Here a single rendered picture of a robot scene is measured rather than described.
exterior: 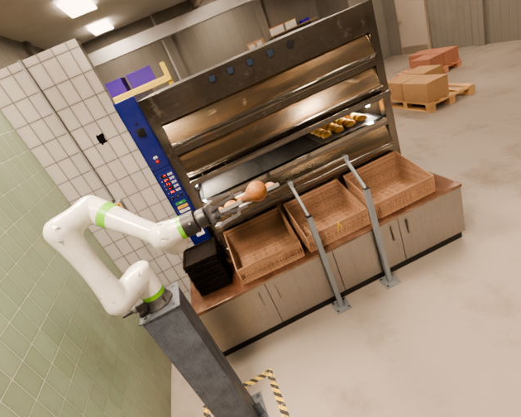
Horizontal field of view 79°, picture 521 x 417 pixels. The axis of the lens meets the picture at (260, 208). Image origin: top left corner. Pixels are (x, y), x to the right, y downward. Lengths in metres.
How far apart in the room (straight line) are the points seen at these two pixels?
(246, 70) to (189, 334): 1.88
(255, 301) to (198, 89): 1.70
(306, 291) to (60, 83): 2.37
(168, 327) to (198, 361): 0.30
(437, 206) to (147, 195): 2.39
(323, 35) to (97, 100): 1.75
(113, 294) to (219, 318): 1.28
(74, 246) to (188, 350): 0.83
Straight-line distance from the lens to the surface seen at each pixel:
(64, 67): 2.68
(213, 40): 13.23
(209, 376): 2.08
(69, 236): 1.49
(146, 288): 1.70
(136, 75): 6.43
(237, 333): 2.83
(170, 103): 2.59
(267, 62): 2.67
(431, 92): 6.58
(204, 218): 1.22
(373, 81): 3.04
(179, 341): 1.87
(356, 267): 2.85
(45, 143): 2.78
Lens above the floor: 2.14
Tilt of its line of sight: 26 degrees down
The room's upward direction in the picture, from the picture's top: 24 degrees counter-clockwise
